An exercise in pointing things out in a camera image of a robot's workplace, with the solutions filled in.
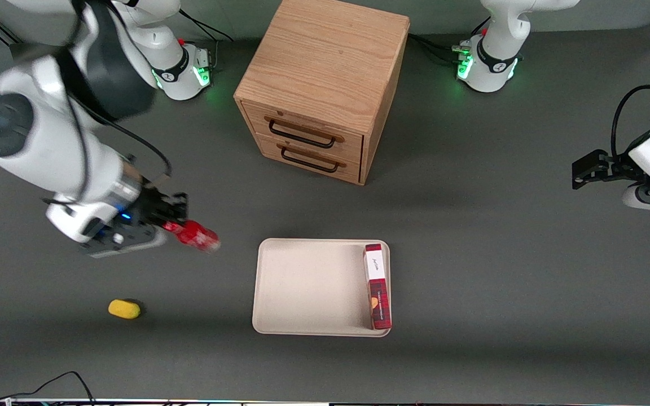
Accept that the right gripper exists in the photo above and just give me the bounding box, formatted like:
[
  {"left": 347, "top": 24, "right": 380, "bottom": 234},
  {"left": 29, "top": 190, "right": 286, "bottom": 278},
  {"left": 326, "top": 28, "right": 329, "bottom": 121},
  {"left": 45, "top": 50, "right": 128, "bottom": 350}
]
[{"left": 117, "top": 186, "right": 191, "bottom": 233}]

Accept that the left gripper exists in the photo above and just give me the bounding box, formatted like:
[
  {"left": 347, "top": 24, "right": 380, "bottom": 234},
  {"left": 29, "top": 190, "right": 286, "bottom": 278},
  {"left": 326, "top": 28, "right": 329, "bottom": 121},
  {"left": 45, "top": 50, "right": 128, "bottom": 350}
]
[{"left": 572, "top": 149, "right": 650, "bottom": 191}]

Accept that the red coke bottle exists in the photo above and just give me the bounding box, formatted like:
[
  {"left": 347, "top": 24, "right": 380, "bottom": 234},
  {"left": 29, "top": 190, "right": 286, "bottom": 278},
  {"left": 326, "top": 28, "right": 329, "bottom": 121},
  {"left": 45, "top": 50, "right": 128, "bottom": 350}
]
[{"left": 162, "top": 220, "right": 222, "bottom": 253}]

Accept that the beige plastic tray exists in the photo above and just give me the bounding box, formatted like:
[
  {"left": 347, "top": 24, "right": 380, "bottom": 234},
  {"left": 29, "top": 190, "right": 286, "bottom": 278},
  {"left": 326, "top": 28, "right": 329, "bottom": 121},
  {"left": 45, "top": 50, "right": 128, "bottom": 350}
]
[{"left": 252, "top": 237, "right": 392, "bottom": 338}]

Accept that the yellow lemon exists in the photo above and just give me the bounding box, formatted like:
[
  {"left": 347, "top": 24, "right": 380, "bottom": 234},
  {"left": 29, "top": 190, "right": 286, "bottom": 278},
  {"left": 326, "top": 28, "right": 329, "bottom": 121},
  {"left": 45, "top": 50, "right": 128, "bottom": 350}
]
[{"left": 108, "top": 299, "right": 142, "bottom": 320}]

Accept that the wooden drawer front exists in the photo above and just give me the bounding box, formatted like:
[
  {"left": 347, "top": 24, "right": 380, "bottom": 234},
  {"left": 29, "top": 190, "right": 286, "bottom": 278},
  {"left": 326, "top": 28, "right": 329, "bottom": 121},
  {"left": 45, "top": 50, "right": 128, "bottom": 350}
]
[
  {"left": 257, "top": 134, "right": 362, "bottom": 184},
  {"left": 241, "top": 100, "right": 364, "bottom": 164}
]

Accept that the wooden two-drawer cabinet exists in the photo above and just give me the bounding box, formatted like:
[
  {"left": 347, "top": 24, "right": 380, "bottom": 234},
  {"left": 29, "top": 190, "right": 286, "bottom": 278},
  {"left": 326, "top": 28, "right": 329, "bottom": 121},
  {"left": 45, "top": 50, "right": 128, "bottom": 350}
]
[{"left": 234, "top": 0, "right": 411, "bottom": 186}]

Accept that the red tartan shortbread box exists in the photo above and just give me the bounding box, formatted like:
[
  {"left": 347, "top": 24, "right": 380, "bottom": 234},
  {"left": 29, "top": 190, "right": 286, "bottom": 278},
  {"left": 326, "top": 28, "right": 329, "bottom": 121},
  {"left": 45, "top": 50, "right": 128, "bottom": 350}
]
[{"left": 363, "top": 243, "right": 393, "bottom": 330}]

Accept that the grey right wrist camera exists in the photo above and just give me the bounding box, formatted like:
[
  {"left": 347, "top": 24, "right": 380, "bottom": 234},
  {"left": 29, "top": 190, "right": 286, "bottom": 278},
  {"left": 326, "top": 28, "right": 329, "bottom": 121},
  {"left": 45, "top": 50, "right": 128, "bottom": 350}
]
[{"left": 88, "top": 227, "right": 168, "bottom": 259}]

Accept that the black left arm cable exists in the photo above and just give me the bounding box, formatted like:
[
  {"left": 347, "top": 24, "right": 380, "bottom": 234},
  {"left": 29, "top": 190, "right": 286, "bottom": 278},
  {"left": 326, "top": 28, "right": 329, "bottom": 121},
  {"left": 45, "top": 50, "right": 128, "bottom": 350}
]
[{"left": 611, "top": 85, "right": 650, "bottom": 161}]

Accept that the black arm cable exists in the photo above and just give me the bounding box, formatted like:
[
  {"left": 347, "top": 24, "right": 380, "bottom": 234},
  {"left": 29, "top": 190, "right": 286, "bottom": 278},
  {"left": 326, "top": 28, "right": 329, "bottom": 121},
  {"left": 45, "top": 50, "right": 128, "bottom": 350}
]
[
  {"left": 71, "top": 0, "right": 173, "bottom": 178},
  {"left": 611, "top": 85, "right": 650, "bottom": 161}
]

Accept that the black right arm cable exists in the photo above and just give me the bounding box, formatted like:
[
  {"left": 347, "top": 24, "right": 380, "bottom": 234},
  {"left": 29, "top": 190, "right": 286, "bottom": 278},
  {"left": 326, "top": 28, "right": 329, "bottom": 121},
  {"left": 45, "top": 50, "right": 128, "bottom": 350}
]
[{"left": 71, "top": 0, "right": 173, "bottom": 178}]

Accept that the black drawer handle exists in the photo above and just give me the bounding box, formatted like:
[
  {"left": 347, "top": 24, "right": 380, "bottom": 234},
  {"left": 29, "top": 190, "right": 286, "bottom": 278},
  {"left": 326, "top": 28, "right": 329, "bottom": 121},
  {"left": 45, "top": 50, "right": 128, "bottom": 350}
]
[
  {"left": 280, "top": 145, "right": 340, "bottom": 174},
  {"left": 269, "top": 117, "right": 337, "bottom": 150}
]

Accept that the black right base cable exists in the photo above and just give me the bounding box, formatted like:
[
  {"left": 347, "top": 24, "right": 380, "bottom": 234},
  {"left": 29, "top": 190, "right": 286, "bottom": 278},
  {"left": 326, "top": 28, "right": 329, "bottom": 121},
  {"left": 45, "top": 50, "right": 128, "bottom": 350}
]
[{"left": 178, "top": 8, "right": 234, "bottom": 43}]

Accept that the black base cable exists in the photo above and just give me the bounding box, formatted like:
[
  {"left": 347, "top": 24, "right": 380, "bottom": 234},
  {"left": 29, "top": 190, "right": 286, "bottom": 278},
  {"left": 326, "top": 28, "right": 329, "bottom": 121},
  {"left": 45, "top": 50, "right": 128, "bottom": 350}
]
[
  {"left": 178, "top": 8, "right": 234, "bottom": 43},
  {"left": 409, "top": 33, "right": 468, "bottom": 64}
]

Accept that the black cable on table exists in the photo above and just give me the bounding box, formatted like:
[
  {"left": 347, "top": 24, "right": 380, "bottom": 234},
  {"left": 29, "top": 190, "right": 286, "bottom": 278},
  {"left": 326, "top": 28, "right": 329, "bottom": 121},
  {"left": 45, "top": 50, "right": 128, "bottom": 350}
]
[{"left": 0, "top": 370, "right": 95, "bottom": 405}]

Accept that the black left base cable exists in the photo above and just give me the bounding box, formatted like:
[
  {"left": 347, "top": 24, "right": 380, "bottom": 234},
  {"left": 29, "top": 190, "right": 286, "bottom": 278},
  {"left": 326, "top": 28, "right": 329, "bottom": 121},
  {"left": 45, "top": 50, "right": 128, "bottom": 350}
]
[{"left": 409, "top": 33, "right": 468, "bottom": 64}]

